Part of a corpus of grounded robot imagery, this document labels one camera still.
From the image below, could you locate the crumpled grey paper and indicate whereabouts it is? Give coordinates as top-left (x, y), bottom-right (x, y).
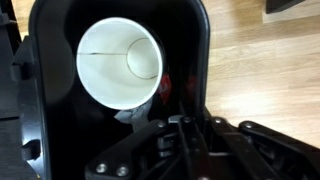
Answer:
top-left (113, 97), bottom-right (155, 130)

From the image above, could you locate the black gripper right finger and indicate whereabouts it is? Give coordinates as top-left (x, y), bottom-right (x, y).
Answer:
top-left (202, 113), bottom-right (320, 180)

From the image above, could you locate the white paper cup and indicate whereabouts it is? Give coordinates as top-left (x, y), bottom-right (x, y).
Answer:
top-left (75, 17), bottom-right (165, 111)

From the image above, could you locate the small dark wooden stool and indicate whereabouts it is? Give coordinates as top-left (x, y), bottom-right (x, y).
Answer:
top-left (265, 0), bottom-right (306, 15)

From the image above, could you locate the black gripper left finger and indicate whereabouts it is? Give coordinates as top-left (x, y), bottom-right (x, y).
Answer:
top-left (84, 114), bottom-right (205, 180)

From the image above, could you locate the dark grey plastic bin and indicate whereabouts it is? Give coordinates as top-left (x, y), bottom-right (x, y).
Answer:
top-left (9, 0), bottom-right (212, 180)

